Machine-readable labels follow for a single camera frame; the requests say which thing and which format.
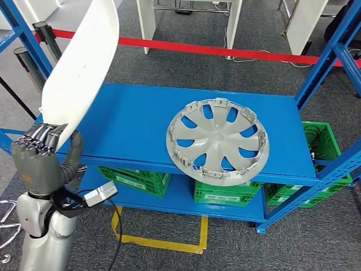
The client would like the grey wheel cover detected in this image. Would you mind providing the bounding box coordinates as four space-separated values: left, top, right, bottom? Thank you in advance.
166 98 270 187

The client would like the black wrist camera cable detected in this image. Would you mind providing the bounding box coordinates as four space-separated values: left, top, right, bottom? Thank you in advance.
107 200 123 271

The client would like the black bulky object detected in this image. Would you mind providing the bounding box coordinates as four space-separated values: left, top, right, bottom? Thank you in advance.
323 2 361 51

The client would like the black pole stand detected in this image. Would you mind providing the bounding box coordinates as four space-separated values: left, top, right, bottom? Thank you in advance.
0 76 38 121

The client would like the yellow floor tape outline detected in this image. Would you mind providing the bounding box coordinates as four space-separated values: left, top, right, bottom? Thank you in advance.
110 206 210 256

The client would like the white floor cable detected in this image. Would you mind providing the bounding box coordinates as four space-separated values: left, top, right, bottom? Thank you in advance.
224 28 314 69

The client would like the red barrier belt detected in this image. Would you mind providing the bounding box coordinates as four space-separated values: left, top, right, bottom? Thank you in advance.
35 28 361 69

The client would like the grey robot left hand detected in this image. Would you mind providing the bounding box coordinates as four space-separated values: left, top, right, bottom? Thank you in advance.
11 123 84 198

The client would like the white table with metal frame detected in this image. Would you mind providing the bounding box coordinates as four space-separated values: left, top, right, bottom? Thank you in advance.
277 0 330 57

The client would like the white curved plastic part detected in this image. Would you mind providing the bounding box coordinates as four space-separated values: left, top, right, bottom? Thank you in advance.
38 0 120 152

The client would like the blue metal shelf rack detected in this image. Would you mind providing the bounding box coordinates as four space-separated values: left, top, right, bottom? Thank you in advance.
0 0 361 235

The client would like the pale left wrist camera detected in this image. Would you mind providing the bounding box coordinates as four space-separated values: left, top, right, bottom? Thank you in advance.
83 181 119 209

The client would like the green plastic crate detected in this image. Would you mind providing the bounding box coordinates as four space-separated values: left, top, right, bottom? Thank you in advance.
265 121 353 209
193 179 265 208
97 166 172 199

